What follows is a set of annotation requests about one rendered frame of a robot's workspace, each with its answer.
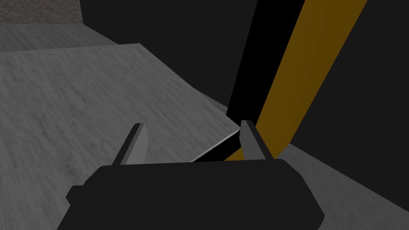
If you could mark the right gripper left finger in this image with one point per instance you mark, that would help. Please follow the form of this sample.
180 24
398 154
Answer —
136 148

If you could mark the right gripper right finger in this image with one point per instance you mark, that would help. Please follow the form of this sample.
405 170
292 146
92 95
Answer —
253 144

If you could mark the yellow-brown door leaf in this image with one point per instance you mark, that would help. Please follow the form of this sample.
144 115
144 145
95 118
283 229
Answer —
297 80

